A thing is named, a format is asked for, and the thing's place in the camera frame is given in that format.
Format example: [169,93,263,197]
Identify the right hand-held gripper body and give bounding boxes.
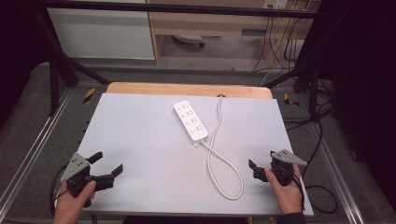
[269,148,308,188]

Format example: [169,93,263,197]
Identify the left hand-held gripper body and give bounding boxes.
[60,152,97,198]

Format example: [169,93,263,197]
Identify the white power strip cord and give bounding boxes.
[200,94,245,202]

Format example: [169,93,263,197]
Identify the white power strip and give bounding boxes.
[173,100,209,148]

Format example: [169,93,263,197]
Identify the person's right hand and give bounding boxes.
[263,164,305,216]

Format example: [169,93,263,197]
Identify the person's left hand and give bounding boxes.
[53,180,97,224]

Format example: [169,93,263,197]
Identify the black metal stand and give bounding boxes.
[264,55,321,121]
[31,6,112,117]

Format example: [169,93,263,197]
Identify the light wooden table board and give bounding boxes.
[106,81,274,100]

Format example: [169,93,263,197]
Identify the black curtain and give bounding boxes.
[0,0,62,129]
[293,0,396,203]

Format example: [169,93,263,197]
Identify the white cabinet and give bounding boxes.
[46,7,156,61]

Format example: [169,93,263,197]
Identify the office chair base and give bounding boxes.
[171,34,206,49]

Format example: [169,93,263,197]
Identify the wooden desk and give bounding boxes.
[146,0,322,67]

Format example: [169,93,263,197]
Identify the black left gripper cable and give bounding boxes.
[49,163,69,218]

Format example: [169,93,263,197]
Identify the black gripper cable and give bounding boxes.
[291,118,339,215]
[49,163,69,218]

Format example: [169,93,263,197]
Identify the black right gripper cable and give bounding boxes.
[291,118,339,215]

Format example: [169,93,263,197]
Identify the aluminium floor rail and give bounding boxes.
[0,88,75,216]
[306,119,366,224]

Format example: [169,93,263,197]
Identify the black floor cables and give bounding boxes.
[282,78,335,133]

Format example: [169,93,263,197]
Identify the white floor cable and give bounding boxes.
[259,69,276,88]

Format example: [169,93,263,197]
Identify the hanging dark cables bundle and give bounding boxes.
[252,0,312,74]

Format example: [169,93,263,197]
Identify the white wall socket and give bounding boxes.
[262,0,290,10]

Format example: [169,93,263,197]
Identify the black metal frame crossbar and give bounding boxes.
[32,0,326,20]

